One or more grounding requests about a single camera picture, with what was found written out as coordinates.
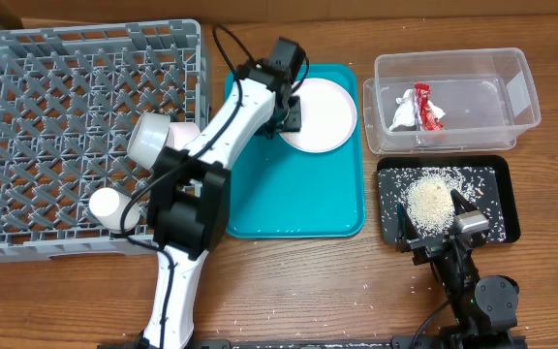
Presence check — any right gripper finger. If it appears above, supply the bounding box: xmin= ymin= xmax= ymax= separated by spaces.
xmin=450 ymin=189 xmax=478 ymax=216
xmin=395 ymin=204 xmax=420 ymax=245

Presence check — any large white plate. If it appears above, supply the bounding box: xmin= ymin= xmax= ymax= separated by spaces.
xmin=281 ymin=78 xmax=357 ymax=153

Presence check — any red snack wrapper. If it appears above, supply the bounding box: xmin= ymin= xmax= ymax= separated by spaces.
xmin=414 ymin=82 xmax=446 ymax=131

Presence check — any white tissue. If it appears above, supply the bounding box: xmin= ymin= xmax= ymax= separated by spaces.
xmin=389 ymin=89 xmax=417 ymax=132

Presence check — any small white plate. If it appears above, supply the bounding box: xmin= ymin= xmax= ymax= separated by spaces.
xmin=165 ymin=122 xmax=201 ymax=150

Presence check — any grey bowl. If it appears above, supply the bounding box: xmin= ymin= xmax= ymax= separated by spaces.
xmin=127 ymin=112 xmax=171 ymax=170

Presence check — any white cup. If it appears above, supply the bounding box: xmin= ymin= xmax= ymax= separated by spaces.
xmin=89 ymin=187 xmax=140 ymax=233

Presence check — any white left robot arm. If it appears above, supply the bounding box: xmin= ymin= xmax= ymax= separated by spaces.
xmin=140 ymin=38 xmax=308 ymax=348

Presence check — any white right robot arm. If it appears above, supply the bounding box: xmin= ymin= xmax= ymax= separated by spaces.
xmin=391 ymin=190 xmax=527 ymax=349

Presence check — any grey dishwasher rack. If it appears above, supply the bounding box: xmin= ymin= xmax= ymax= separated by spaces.
xmin=0 ymin=19 xmax=211 ymax=263

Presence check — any pile of rice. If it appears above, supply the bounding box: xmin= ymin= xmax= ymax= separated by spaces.
xmin=380 ymin=167 xmax=506 ymax=241

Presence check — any black tray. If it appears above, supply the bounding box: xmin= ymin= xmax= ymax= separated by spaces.
xmin=377 ymin=155 xmax=520 ymax=243

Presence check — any teal plastic tray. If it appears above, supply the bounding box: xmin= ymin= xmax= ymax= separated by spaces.
xmin=221 ymin=63 xmax=367 ymax=239

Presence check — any clear plastic bin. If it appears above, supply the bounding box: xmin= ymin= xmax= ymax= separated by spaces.
xmin=362 ymin=48 xmax=542 ymax=155

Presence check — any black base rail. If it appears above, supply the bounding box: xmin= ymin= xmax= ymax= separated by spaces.
xmin=96 ymin=335 xmax=529 ymax=349

